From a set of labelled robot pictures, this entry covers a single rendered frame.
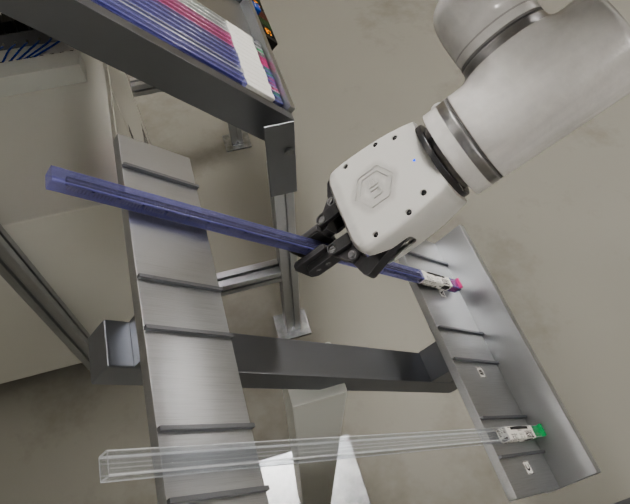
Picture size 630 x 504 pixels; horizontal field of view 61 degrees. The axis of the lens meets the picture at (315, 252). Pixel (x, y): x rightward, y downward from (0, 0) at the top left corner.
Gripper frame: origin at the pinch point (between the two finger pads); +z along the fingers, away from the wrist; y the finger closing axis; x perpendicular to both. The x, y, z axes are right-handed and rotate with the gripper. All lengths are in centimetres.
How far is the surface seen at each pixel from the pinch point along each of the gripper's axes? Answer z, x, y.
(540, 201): -15, 129, -56
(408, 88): 1, 116, -120
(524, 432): -4.6, 22.9, 19.6
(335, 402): 8.3, 8.5, 11.5
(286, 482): 62, 65, 3
